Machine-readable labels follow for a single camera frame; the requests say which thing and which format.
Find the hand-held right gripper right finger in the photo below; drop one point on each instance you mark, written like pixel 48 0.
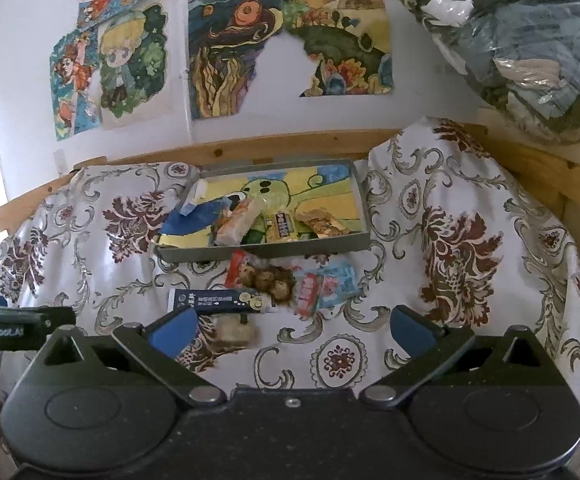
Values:
pixel 412 332

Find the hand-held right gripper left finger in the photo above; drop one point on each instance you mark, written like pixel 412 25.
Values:
pixel 175 332

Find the dark blue long snack packet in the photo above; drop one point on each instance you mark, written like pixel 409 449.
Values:
pixel 220 301

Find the beige green pastry packet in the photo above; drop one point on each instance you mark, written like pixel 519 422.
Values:
pixel 235 332

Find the grey tray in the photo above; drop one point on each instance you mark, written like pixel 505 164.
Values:
pixel 195 252

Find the light blue snack packet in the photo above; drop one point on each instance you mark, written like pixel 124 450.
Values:
pixel 339 279

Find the clear pack of brown balls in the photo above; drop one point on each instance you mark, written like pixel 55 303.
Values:
pixel 270 282

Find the small red white packet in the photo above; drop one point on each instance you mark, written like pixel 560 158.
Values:
pixel 307 294

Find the orange white snack bar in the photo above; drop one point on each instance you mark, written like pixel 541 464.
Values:
pixel 235 227

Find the clear nut packet blue ends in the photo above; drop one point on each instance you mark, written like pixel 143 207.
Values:
pixel 325 225

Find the yellow snack packet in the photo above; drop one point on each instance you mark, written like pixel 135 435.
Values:
pixel 282 225

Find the floral printed blanket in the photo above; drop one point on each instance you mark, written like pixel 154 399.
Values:
pixel 450 260

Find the green creature painting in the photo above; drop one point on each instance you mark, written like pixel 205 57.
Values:
pixel 315 192

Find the clear bag of clothes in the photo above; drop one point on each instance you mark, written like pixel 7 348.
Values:
pixel 520 40

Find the wooden bed frame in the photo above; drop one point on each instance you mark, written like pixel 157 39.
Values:
pixel 280 146

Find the white wall pipe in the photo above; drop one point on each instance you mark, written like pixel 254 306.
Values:
pixel 188 110

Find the blond cartoon figure wall poster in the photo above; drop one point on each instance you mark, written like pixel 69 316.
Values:
pixel 130 65

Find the swirl pattern wall poster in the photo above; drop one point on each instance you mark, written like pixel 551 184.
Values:
pixel 225 50

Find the landscape wall poster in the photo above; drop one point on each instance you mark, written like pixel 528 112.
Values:
pixel 340 35

